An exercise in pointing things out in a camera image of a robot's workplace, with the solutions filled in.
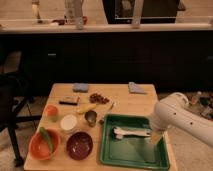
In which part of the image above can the grey folded cloth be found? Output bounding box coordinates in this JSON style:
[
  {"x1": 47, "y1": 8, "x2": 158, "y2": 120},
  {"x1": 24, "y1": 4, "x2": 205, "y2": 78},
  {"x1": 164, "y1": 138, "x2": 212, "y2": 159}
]
[{"x1": 128, "y1": 82, "x2": 145, "y2": 94}]

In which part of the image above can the orange bowl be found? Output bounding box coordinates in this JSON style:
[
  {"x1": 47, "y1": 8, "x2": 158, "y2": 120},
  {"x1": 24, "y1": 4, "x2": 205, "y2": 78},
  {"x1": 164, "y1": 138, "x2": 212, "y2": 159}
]
[{"x1": 28, "y1": 129, "x2": 60, "y2": 161}]

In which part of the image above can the yellow banana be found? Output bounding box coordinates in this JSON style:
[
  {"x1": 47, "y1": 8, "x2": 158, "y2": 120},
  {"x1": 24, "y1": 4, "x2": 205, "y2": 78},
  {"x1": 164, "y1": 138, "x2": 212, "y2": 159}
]
[{"x1": 76, "y1": 104, "x2": 97, "y2": 114}]

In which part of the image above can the purple bowl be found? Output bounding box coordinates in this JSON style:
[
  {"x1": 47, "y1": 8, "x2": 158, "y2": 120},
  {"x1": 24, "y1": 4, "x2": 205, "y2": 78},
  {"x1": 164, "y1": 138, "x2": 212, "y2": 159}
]
[{"x1": 66, "y1": 132, "x2": 93, "y2": 160}]

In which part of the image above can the green plastic tray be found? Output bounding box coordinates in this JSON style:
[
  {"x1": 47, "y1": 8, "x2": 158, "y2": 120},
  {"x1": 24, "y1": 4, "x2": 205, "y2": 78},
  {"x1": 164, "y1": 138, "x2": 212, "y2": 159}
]
[{"x1": 100, "y1": 114, "x2": 170, "y2": 171}]

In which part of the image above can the orange plastic cup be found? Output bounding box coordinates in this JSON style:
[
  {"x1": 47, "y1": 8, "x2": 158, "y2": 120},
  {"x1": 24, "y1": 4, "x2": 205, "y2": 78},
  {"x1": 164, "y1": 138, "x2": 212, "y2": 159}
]
[{"x1": 45, "y1": 105, "x2": 59, "y2": 122}]

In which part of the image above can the white round lid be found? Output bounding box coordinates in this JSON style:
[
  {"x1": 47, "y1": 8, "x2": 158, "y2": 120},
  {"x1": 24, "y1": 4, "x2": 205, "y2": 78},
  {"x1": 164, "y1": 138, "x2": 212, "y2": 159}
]
[{"x1": 60, "y1": 114, "x2": 77, "y2": 131}]

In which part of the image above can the black office chair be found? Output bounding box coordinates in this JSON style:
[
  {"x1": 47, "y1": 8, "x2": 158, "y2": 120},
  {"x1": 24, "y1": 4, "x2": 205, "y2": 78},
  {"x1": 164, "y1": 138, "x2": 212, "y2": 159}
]
[{"x1": 0, "y1": 74, "x2": 41, "y2": 167}]

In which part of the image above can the black rectangular block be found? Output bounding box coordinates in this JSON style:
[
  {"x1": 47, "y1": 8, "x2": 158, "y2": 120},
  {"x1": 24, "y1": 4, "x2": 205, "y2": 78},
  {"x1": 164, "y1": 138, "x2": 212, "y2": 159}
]
[{"x1": 59, "y1": 97, "x2": 80, "y2": 106}]

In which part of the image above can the dark counter cabinet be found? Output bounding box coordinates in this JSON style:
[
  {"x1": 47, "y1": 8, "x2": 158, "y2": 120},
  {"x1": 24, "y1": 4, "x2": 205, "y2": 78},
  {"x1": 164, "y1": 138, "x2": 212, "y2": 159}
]
[{"x1": 0, "y1": 31, "x2": 213, "y2": 95}]

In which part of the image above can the small metal cup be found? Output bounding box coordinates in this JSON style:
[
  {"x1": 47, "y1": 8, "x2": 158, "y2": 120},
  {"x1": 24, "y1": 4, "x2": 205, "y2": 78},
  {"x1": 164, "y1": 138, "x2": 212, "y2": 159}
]
[{"x1": 85, "y1": 110, "x2": 97, "y2": 127}]

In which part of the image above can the green pepper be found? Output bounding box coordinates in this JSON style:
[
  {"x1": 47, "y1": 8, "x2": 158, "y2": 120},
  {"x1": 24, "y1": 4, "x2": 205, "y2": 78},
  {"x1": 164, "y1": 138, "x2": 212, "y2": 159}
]
[{"x1": 39, "y1": 127, "x2": 54, "y2": 152}]

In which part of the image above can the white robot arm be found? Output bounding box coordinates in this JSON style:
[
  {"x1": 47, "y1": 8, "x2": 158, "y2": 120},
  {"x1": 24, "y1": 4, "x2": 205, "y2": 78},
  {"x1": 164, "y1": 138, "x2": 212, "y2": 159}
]
[{"x1": 149, "y1": 92, "x2": 213, "y2": 148}]

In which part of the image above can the wooden spoon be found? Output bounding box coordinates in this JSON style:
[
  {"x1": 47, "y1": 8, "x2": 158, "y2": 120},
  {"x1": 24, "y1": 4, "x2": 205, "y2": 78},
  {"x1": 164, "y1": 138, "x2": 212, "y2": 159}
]
[{"x1": 99, "y1": 102, "x2": 116, "y2": 124}]

